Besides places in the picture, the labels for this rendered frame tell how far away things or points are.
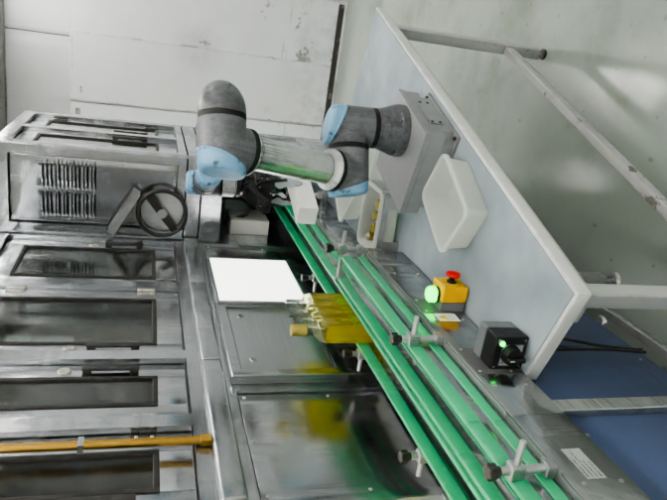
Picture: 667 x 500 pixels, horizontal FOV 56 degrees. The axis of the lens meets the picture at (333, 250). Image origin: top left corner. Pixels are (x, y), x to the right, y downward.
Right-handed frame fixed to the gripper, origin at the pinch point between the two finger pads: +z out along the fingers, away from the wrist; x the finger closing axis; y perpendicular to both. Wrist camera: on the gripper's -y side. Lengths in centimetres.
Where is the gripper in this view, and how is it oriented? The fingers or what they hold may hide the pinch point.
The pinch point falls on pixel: (297, 193)
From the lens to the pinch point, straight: 205.3
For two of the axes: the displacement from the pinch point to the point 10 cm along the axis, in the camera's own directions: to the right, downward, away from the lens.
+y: -2.0, -6.4, 7.4
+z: 9.6, 0.4, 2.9
